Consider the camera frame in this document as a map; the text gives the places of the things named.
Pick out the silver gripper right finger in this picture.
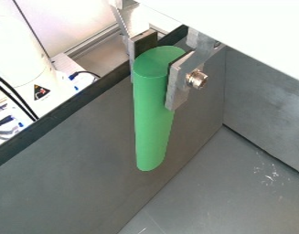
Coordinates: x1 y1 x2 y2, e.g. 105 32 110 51
165 27 225 111

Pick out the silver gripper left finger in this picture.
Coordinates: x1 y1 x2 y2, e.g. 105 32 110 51
107 0 161 83

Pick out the green oval cylinder peg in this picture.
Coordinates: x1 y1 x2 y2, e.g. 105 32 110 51
133 46 185 171

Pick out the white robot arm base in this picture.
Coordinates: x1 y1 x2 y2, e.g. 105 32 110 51
0 0 77 147

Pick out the blue-tipped cable connector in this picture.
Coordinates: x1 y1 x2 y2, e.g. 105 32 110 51
69 70 101 91

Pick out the black cable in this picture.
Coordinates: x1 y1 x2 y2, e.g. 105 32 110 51
0 71 39 122

